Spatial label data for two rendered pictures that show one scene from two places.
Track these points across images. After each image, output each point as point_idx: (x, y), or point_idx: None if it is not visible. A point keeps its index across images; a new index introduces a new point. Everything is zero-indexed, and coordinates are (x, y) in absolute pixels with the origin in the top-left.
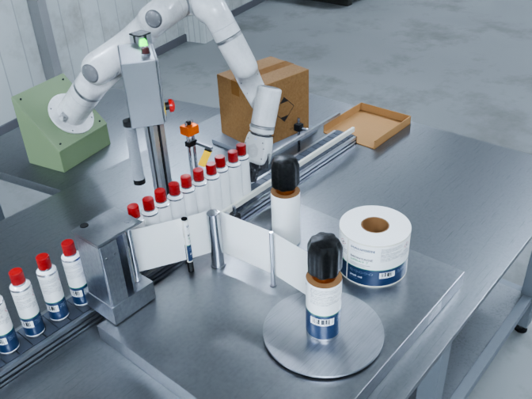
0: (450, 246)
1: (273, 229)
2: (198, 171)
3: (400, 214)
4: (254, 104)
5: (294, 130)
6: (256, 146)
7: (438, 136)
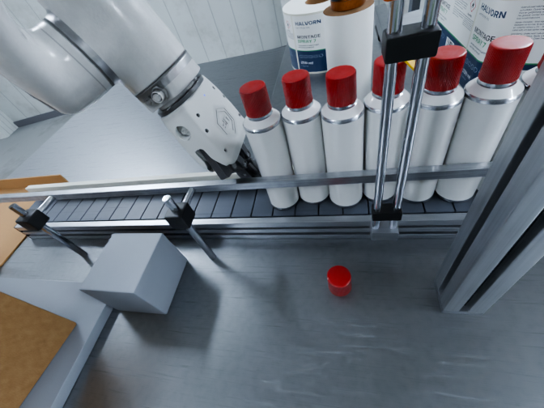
0: (248, 72)
1: (370, 78)
2: (453, 45)
3: (287, 3)
4: (119, 9)
5: (40, 229)
6: (218, 104)
7: (42, 156)
